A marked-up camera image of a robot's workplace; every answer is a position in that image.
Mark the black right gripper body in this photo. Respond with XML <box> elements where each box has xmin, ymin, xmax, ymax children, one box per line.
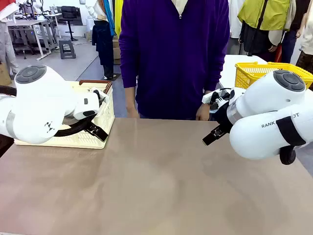
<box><xmin>214</xmin><ymin>102</ymin><xmax>234</xmax><ymax>132</ymax></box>

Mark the person's left forearm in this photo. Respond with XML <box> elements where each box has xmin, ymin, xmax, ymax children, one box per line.
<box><xmin>204</xmin><ymin>56</ymin><xmax>227</xmax><ymax>106</ymax></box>

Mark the person's right forearm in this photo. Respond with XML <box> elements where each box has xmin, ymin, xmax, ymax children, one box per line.
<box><xmin>122</xmin><ymin>48</ymin><xmax>138</xmax><ymax>107</ymax></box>

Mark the yellow plastic shopping basket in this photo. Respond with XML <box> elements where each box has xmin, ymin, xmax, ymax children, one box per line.
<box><xmin>234</xmin><ymin>62</ymin><xmax>313</xmax><ymax>90</ymax></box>

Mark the person's left hand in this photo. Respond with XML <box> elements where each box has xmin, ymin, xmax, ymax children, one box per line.
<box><xmin>195</xmin><ymin>103</ymin><xmax>211</xmax><ymax>121</ymax></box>

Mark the person's right hand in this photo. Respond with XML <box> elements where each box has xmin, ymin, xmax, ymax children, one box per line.
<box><xmin>126</xmin><ymin>104</ymin><xmax>140</xmax><ymax>119</ymax></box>

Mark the white side table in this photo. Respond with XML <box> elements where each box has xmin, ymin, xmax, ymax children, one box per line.
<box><xmin>216</xmin><ymin>54</ymin><xmax>313</xmax><ymax>103</ymax></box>

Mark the person torso in purple sweater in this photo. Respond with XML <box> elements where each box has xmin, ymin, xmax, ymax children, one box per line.
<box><xmin>118</xmin><ymin>0</ymin><xmax>230</xmax><ymax>120</ymax></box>

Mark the brown cardboard box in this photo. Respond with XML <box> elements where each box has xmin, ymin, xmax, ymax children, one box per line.
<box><xmin>0</xmin><ymin>62</ymin><xmax>12</xmax><ymax>86</ymax></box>
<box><xmin>112</xmin><ymin>36</ymin><xmax>122</xmax><ymax>65</ymax></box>

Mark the grey step stool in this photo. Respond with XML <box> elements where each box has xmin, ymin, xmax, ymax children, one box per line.
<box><xmin>58</xmin><ymin>40</ymin><xmax>76</xmax><ymax>60</ymax></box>

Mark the white hanging coat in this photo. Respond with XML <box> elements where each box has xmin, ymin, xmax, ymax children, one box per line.
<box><xmin>228</xmin><ymin>0</ymin><xmax>243</xmax><ymax>40</ymax></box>

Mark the blue hanging garment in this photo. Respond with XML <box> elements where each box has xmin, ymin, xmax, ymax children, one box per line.
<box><xmin>102</xmin><ymin>0</ymin><xmax>115</xmax><ymax>37</ymax></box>

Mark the yellow hanging garment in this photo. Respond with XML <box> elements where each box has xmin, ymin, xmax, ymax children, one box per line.
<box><xmin>113</xmin><ymin>0</ymin><xmax>123</xmax><ymax>37</ymax></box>

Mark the black office chair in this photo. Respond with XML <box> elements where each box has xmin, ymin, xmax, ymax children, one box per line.
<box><xmin>58</xmin><ymin>6</ymin><xmax>79</xmax><ymax>42</ymax></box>

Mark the white office desk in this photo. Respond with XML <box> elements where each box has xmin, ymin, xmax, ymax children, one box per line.
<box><xmin>7</xmin><ymin>13</ymin><xmax>63</xmax><ymax>61</ymax></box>

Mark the black desk equipment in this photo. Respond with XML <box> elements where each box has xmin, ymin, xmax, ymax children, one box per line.
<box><xmin>18</xmin><ymin>0</ymin><xmax>37</xmax><ymax>20</ymax></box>

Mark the cream basket with brown handles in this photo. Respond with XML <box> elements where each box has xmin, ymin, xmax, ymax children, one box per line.
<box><xmin>14</xmin><ymin>79</ymin><xmax>115</xmax><ymax>150</ymax></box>

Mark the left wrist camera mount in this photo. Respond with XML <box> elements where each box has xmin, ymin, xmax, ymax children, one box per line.
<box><xmin>89</xmin><ymin>87</ymin><xmax>110</xmax><ymax>105</ymax></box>

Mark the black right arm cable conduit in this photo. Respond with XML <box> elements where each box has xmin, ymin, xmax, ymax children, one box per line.
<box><xmin>278</xmin><ymin>144</ymin><xmax>297</xmax><ymax>165</ymax></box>

